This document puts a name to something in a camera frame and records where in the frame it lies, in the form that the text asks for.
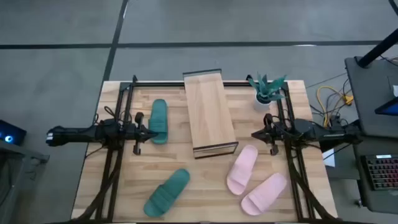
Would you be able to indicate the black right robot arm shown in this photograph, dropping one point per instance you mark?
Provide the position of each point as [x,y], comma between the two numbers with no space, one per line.
[311,132]

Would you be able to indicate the green rubber slide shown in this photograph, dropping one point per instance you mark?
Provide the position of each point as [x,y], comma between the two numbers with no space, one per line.
[158,121]
[166,194]

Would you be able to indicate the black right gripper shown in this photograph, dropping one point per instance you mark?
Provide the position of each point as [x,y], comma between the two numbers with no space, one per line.
[271,133]

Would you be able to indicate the wooden shelf with black frame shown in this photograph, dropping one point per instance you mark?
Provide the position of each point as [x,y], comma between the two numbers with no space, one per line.
[208,109]

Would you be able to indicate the dark tablet with blue screen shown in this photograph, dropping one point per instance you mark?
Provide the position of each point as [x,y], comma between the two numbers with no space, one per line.
[388,108]

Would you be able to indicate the small white sheet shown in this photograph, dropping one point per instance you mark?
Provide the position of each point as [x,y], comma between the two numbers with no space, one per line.
[395,91]

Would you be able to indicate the grey desk with keyboard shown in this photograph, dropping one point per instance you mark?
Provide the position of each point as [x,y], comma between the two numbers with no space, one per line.
[363,199]

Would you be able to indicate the black device with blue light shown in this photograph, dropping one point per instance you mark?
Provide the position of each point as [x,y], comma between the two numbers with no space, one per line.
[11,133]

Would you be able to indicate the black backlit keyboard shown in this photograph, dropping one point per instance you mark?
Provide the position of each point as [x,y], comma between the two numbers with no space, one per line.
[382,172]

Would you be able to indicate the pink rubber slide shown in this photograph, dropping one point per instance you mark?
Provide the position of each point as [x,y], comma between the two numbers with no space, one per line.
[242,169]
[264,194]

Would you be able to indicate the grey metal cart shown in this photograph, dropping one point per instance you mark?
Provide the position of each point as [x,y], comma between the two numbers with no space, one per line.
[15,174]

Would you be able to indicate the green plant in white pot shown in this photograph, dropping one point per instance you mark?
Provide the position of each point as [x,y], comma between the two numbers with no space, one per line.
[264,93]

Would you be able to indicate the black stand pole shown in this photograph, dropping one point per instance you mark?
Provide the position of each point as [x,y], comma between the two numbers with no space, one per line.
[376,49]

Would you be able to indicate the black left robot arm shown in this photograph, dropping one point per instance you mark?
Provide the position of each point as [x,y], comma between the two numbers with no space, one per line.
[77,134]

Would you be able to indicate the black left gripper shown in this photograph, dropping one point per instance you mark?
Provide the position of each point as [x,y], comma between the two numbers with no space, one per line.
[135,133]

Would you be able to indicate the grey desk with pole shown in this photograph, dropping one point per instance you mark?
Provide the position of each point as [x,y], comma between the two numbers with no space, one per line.
[370,99]

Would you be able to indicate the black aluminium table frame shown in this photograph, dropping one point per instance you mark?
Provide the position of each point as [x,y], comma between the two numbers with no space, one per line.
[124,99]

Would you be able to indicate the white paper sheet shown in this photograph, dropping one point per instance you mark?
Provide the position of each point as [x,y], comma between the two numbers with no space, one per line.
[330,158]

